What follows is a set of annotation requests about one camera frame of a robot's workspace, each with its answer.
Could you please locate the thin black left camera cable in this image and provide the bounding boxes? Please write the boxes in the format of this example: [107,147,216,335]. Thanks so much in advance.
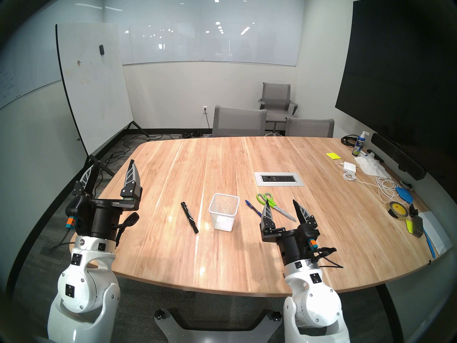
[48,228,77,253]

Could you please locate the black and yellow tape roll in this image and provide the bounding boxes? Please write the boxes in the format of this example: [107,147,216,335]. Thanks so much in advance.
[388,201,411,220]

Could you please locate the whiteboard cleaner spray bottle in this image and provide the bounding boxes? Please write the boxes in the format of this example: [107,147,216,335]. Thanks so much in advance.
[352,131,368,157]

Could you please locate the yellow and black block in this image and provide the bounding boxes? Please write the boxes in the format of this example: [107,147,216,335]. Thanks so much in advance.
[405,215,425,238]

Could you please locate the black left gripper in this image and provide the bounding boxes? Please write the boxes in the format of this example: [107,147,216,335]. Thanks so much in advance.
[72,159,143,240]

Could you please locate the white mesh pen holder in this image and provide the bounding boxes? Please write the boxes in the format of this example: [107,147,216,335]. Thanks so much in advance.
[209,193,240,232]

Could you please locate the large black wall television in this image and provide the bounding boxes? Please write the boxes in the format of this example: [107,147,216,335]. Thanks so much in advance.
[335,0,457,160]

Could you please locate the black permanent marker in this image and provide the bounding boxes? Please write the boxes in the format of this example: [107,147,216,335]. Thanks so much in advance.
[181,202,199,234]

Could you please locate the gray swivel chair with armrests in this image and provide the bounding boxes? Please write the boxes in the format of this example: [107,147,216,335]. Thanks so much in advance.
[258,82,298,134]

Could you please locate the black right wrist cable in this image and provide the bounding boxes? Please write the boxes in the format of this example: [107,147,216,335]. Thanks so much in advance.
[311,247,344,268]

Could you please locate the wall whiteboard with handwriting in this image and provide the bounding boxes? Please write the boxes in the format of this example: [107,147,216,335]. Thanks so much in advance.
[0,10,65,110]

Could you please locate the thin blue stick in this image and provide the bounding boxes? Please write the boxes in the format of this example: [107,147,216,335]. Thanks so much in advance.
[423,229,437,259]

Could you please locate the rolling whiteboard on black stand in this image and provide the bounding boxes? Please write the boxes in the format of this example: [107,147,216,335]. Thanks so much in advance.
[55,23,150,177]

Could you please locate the gray mesh office chair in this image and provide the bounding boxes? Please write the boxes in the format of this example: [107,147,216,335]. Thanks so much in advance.
[212,105,267,138]
[285,117,335,138]

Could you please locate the wide wall glass whiteboard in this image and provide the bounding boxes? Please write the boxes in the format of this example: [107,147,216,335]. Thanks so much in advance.
[104,0,306,67]

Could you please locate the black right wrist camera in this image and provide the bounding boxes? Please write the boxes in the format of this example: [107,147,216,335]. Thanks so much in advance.
[303,232,320,252]

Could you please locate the crumpled white tissue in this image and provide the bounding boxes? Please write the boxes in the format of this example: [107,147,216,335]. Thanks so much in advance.
[354,155,390,178]

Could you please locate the black sleeved left gripper cable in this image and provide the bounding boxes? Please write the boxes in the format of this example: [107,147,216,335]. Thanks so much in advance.
[115,212,140,246]

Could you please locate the gray robot base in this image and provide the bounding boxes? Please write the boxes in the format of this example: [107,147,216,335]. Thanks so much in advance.
[154,307,286,343]

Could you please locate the white paper sheet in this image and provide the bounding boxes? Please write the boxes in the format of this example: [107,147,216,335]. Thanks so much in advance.
[418,212,453,255]

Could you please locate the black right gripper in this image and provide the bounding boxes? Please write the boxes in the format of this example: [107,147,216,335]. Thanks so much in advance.
[260,199,320,267]

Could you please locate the flat blue plastic object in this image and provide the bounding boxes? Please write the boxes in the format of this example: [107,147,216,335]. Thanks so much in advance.
[395,187,415,204]

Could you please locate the black video sound bar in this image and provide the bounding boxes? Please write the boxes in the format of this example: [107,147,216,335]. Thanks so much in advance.
[371,133,427,181]

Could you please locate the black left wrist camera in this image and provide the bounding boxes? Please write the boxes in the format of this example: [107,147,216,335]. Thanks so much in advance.
[66,196,90,228]

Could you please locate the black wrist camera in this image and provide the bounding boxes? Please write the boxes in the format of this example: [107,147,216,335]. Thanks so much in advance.
[303,232,320,252]
[66,196,90,228]

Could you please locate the white charger cable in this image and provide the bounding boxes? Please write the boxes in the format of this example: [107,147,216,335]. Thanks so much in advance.
[336,162,407,205]

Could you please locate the long black floor cable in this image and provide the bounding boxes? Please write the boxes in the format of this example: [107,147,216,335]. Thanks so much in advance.
[96,133,179,175]

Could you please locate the green handled scissors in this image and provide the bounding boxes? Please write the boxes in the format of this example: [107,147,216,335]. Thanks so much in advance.
[256,192,297,222]

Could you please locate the silver table power outlet panel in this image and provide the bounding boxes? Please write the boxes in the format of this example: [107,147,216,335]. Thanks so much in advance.
[254,172,305,187]

